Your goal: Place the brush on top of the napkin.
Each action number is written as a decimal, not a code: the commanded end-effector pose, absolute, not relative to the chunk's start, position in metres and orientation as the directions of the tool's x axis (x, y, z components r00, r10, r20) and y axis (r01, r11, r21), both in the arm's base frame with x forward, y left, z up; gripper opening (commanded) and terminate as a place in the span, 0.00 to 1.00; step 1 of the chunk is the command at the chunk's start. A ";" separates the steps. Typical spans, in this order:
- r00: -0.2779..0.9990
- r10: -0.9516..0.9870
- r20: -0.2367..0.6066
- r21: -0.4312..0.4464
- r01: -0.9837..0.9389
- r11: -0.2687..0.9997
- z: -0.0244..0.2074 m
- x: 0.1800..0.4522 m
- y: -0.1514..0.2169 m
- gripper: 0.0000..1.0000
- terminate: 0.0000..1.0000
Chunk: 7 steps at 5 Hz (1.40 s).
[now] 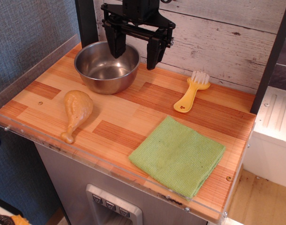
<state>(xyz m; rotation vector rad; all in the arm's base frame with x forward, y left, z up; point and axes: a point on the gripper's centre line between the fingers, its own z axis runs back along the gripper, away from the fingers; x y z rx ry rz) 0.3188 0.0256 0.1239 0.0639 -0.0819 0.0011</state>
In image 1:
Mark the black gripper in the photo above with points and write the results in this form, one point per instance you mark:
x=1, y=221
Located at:
x=140, y=19

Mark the yellow brush with white bristles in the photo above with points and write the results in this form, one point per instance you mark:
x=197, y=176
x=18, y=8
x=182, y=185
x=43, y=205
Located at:
x=197, y=81

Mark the green cloth napkin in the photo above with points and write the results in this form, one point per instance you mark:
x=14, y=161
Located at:
x=178, y=157

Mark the stainless steel bowl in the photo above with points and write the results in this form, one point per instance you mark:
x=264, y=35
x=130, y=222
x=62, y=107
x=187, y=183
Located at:
x=104, y=74

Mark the toy chicken drumstick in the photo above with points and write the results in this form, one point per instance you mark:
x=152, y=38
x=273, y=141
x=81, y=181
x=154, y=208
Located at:
x=78, y=106

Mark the clear acrylic edge guard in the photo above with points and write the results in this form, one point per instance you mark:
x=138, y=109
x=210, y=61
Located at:
x=195, y=207

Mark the grey toy fridge cabinet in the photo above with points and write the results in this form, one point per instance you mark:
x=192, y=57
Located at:
x=70, y=179

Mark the silver dispenser panel with buttons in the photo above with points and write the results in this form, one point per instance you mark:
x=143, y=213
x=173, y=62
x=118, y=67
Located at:
x=108, y=209

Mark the white toy sink unit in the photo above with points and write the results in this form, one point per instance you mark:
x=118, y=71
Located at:
x=266, y=152

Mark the orange black object bottom left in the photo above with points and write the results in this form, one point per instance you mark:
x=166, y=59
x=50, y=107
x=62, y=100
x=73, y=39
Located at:
x=13, y=220

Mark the dark left frame post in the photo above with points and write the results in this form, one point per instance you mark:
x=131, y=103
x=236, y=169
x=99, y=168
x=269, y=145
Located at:
x=86, y=21

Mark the dark frame post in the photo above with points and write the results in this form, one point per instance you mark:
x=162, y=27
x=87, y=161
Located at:
x=86, y=21
x=271, y=63

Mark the dark right frame post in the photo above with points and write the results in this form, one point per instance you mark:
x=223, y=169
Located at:
x=271, y=63

